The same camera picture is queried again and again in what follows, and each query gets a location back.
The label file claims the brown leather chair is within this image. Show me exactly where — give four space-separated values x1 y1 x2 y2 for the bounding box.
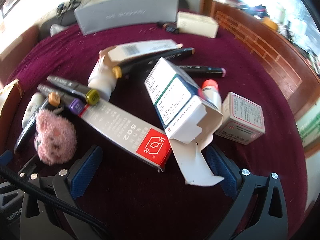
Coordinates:
0 25 39 60

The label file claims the bamboo painting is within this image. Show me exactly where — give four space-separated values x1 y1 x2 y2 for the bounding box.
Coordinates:
296 105 320 150

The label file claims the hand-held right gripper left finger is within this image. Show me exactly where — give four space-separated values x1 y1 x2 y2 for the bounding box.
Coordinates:
20 144 110 240

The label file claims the black marker olive cap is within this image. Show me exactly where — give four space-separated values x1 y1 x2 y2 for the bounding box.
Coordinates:
47 75 98 105

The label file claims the black marker orange cap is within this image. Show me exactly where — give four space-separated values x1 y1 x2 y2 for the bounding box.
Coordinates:
14 92 62 155

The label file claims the black marker purple cap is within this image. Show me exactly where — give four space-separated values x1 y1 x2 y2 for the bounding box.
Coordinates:
37 84 85 114

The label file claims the wooden brick pattern counter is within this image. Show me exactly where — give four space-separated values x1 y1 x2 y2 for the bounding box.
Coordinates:
210 1 320 100

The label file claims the grey box red label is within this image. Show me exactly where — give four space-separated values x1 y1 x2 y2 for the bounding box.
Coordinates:
79 97 173 173

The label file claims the large grey cardboard box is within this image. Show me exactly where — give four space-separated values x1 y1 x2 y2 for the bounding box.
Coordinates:
74 0 180 35

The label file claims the white bottle orange cap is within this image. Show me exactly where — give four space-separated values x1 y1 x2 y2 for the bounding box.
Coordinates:
200 79 222 112

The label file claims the small white square box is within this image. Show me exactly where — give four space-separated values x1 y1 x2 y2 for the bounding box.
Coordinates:
215 92 265 145

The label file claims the cream cardboard box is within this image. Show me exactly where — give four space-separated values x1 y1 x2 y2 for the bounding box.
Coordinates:
176 11 219 39

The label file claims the black marker pink cap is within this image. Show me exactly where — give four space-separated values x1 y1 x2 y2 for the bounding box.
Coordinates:
176 65 227 78

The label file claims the white plastic bottle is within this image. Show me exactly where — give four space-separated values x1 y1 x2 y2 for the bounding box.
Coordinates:
87 55 118 100

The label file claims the pink plush toy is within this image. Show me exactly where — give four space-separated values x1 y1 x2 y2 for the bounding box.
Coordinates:
34 109 78 166

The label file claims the long white barcode box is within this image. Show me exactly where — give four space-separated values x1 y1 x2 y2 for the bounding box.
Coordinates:
99 39 184 67

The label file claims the blue white medicine box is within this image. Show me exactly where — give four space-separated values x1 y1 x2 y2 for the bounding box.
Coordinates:
144 57 225 187

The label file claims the small dark lighter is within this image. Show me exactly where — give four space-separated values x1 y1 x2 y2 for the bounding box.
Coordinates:
162 23 180 34

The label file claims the wooden box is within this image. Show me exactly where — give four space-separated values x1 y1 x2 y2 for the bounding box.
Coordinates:
0 78 25 140

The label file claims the white tube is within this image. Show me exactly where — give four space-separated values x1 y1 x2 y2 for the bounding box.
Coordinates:
22 92 43 128

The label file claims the yellow object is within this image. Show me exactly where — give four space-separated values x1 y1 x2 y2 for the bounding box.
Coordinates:
264 17 278 29

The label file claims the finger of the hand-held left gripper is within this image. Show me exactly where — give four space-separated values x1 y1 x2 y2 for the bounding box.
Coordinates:
0 149 38 180

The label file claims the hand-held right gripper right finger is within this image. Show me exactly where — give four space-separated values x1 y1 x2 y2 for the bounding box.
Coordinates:
206 144 288 240

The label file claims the white plastic bag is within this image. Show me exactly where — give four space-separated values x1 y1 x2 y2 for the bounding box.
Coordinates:
50 24 67 37

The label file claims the black marker yellow cap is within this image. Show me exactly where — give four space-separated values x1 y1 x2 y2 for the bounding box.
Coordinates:
112 47 195 78

